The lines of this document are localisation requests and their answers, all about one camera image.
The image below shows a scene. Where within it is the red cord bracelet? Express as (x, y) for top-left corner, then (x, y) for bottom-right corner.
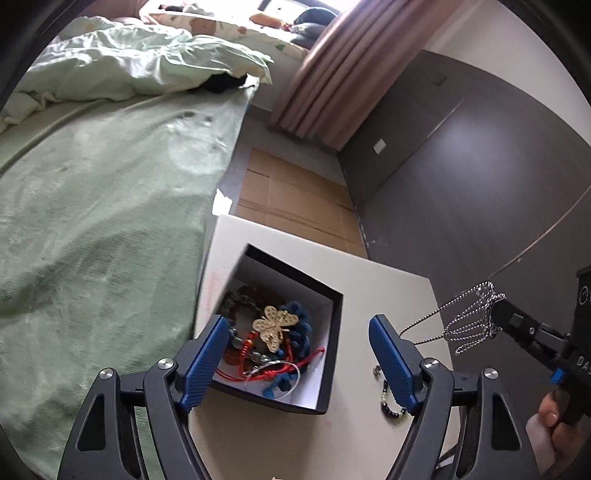
(221, 329), (327, 384)

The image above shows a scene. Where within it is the dark mixed bead bracelet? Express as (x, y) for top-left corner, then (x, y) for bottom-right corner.
(372, 364), (409, 419)

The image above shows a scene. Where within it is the gold butterfly brooch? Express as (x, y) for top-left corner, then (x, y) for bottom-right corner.
(252, 306), (300, 353)

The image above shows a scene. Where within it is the silver ball chain necklace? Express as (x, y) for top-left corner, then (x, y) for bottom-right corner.
(399, 280), (507, 356)

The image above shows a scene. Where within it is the blue braided bracelet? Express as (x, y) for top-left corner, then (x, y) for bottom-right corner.
(262, 301), (314, 400)

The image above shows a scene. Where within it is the black jewelry box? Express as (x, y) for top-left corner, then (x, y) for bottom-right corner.
(195, 244), (344, 415)

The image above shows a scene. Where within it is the right hand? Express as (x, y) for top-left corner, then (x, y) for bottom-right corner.
(526, 391), (590, 479)

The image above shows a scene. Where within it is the flattened cardboard sheet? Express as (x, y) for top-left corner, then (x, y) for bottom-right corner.
(236, 148), (368, 258)

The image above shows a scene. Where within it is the green bed sheet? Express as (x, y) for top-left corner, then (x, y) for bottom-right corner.
(1, 86), (254, 479)

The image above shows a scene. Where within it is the black garment on bed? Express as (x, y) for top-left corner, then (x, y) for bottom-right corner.
(192, 73), (247, 94)

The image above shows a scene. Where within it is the pink curtain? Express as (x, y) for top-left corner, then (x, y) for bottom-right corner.
(270, 0), (470, 151)

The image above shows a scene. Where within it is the floral pillow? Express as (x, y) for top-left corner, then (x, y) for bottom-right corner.
(144, 10), (308, 61)

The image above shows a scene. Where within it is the light green duvet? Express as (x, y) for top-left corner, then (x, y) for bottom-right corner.
(1, 16), (273, 130)

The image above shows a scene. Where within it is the dark grey cushion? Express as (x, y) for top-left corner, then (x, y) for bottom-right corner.
(290, 7), (339, 49)

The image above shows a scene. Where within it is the white wall socket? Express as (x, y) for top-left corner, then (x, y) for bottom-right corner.
(373, 139), (387, 155)

